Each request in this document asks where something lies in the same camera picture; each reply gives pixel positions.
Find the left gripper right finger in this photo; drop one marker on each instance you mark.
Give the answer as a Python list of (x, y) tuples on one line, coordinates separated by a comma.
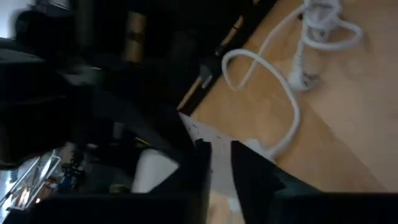
[(252, 174)]

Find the black aluminium table frame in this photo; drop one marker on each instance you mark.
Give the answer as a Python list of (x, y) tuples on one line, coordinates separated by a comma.
[(253, 18)]

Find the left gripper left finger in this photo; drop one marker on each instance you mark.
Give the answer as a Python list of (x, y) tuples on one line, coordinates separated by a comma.
[(192, 177)]

